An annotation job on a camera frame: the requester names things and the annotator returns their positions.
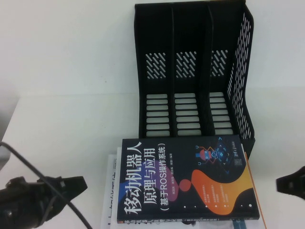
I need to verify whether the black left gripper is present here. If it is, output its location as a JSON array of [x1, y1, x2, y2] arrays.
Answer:
[[7, 175, 88, 229]]

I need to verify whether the dark robot textbook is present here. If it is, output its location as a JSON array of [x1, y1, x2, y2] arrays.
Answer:
[[116, 134, 263, 224]]

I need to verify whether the orange edged book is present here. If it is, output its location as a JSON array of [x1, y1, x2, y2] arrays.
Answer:
[[243, 152, 268, 229]]

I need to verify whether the black plastic book stand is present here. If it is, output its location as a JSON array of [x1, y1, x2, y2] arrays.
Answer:
[[132, 0, 256, 160]]

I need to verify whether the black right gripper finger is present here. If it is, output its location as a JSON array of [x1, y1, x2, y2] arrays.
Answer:
[[275, 164, 305, 199]]

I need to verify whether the white car suspension book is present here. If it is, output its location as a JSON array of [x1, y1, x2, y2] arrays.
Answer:
[[100, 143, 247, 229]]

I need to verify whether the black camera cable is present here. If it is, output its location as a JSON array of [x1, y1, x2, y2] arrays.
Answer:
[[0, 141, 94, 229]]

